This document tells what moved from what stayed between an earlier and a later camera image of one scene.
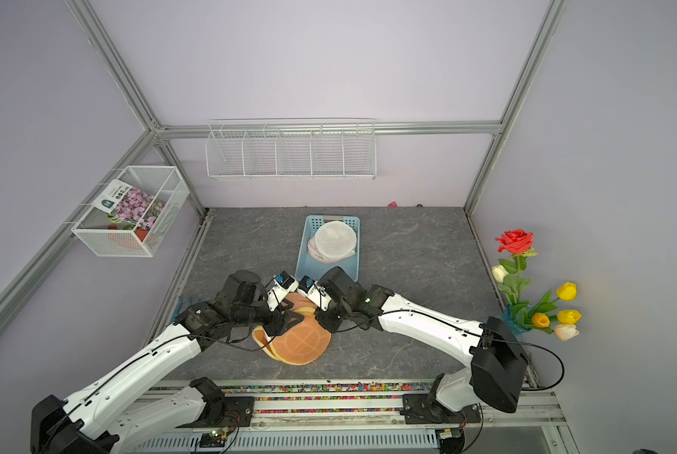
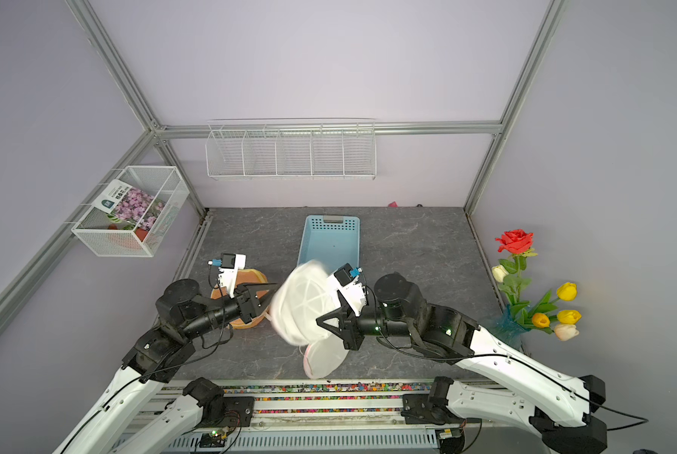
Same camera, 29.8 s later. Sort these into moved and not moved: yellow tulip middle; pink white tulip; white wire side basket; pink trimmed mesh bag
Moved: pink trimmed mesh bag
Not moved: white wire side basket; pink white tulip; yellow tulip middle
